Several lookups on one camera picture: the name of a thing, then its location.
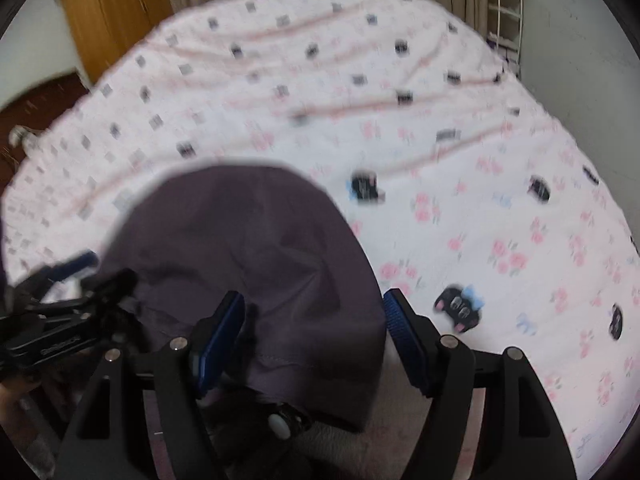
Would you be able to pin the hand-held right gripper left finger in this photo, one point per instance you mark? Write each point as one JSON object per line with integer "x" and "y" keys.
{"x": 220, "y": 345}

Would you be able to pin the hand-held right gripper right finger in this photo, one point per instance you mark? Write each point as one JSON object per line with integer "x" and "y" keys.
{"x": 406, "y": 345}

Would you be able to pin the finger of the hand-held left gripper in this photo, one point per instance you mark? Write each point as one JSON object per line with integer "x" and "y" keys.
{"x": 110, "y": 285}
{"x": 75, "y": 265}

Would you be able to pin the grey and purple jacket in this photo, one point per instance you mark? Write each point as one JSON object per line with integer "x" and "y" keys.
{"x": 250, "y": 240}

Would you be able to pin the dark wooden furniture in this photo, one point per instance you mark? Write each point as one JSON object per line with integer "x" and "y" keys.
{"x": 35, "y": 105}

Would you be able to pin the pink floral cat-print bed sheet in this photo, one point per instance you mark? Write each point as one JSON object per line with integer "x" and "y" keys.
{"x": 350, "y": 110}

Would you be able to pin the wooden wardrobe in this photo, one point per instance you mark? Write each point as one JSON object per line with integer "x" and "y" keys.
{"x": 115, "y": 15}

